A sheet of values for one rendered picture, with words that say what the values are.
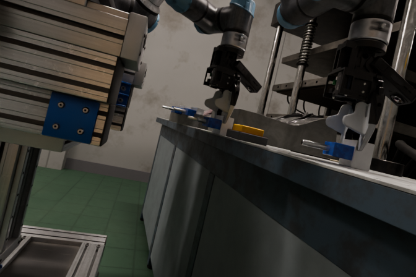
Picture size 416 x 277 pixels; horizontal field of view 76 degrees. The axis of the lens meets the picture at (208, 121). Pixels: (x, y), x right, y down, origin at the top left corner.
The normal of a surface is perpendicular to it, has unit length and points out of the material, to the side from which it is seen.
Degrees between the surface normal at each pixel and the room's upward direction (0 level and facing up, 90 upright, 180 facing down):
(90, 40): 90
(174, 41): 90
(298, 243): 90
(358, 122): 80
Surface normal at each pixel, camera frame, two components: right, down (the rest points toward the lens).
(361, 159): 0.02, -0.02
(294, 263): -0.93, -0.22
